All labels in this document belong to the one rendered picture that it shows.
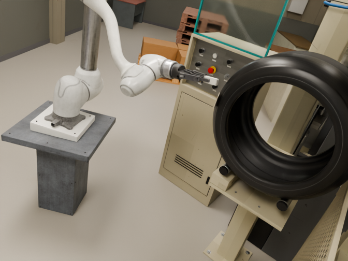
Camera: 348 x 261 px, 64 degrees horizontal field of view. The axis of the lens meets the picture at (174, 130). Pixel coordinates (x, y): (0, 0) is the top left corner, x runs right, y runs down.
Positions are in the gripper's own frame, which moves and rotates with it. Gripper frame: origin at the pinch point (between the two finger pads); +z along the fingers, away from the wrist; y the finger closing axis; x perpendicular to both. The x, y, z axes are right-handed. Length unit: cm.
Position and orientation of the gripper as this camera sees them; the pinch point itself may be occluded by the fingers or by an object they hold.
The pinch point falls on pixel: (211, 80)
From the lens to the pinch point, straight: 130.0
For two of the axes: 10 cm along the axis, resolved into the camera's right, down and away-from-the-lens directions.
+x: -1.0, 9.0, 4.3
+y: 6.0, -2.9, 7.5
